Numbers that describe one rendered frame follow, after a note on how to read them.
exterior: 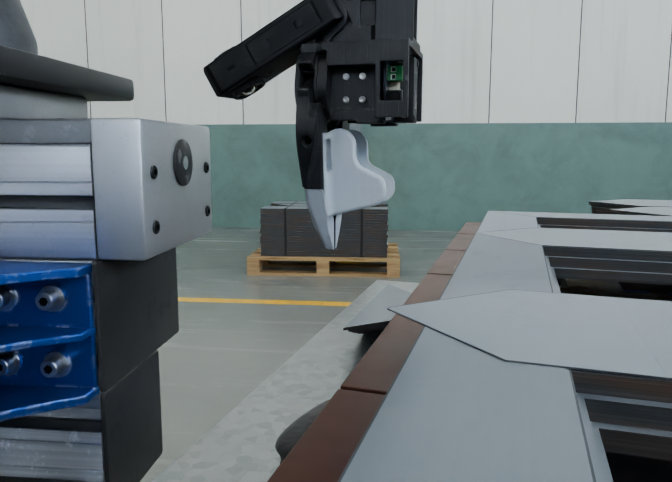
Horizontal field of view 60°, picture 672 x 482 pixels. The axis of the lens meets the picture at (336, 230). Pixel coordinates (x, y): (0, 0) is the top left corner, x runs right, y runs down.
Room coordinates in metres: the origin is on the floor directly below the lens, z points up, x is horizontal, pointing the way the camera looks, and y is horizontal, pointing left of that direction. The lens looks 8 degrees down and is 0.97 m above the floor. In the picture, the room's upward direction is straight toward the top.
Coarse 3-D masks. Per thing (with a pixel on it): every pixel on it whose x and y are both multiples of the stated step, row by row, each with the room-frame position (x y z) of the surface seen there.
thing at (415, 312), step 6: (396, 306) 0.44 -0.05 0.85; (402, 306) 0.44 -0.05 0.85; (408, 306) 0.44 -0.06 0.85; (414, 306) 0.44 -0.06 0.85; (420, 306) 0.44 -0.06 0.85; (426, 306) 0.44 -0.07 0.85; (396, 312) 0.42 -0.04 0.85; (402, 312) 0.42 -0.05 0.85; (408, 312) 0.42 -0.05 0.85; (414, 312) 0.42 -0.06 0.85; (420, 312) 0.42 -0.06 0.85; (408, 318) 0.40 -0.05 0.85; (414, 318) 0.40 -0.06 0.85; (420, 318) 0.40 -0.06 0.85
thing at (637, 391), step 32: (544, 224) 1.05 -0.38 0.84; (576, 224) 1.03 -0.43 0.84; (608, 224) 1.02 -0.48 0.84; (640, 224) 1.00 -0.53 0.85; (576, 256) 0.72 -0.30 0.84; (608, 256) 0.71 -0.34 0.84; (640, 256) 0.70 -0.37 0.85; (576, 384) 0.31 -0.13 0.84; (608, 384) 0.30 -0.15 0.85; (640, 384) 0.30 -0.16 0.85; (608, 416) 0.30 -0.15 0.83; (640, 416) 0.29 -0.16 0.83; (608, 448) 0.29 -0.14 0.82; (640, 448) 0.29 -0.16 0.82; (608, 480) 0.24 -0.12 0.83
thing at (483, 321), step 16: (432, 304) 0.44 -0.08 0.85; (448, 304) 0.44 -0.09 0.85; (464, 304) 0.44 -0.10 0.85; (480, 304) 0.44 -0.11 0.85; (496, 304) 0.44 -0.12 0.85; (432, 320) 0.40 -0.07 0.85; (448, 320) 0.40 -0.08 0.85; (464, 320) 0.40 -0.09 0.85; (480, 320) 0.40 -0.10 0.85; (496, 320) 0.40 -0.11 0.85; (448, 336) 0.36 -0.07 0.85; (464, 336) 0.36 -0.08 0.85; (480, 336) 0.36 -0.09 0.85; (496, 336) 0.36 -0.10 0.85; (496, 352) 0.33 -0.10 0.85
